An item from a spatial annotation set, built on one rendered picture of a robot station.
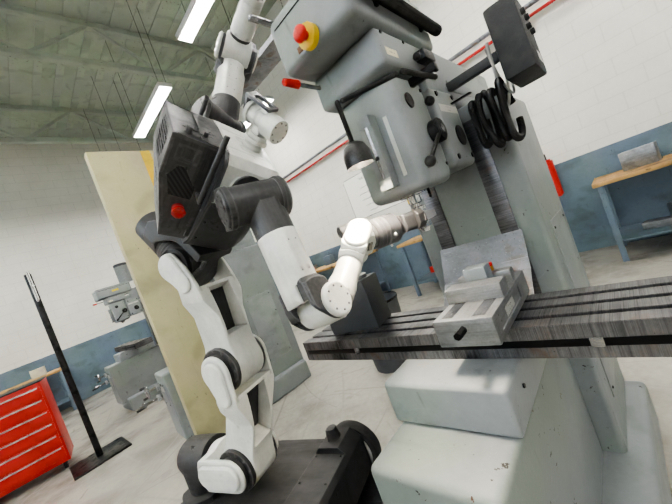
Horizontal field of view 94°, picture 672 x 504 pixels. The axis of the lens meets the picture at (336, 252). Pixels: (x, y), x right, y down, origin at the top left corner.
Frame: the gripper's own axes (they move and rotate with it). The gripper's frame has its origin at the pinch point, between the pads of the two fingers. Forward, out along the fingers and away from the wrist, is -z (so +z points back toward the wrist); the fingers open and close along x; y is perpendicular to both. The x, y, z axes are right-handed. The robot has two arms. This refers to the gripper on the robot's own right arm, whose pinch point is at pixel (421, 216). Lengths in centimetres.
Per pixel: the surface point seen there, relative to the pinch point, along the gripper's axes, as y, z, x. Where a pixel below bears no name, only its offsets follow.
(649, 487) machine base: 103, -35, -15
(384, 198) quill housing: -9.0, 10.0, 0.5
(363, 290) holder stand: 18.2, 15.3, 26.1
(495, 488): 53, 28, -29
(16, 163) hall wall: -429, 367, 824
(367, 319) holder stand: 29.2, 16.8, 28.6
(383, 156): -19.1, 10.6, -7.0
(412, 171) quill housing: -12.5, 5.5, -9.9
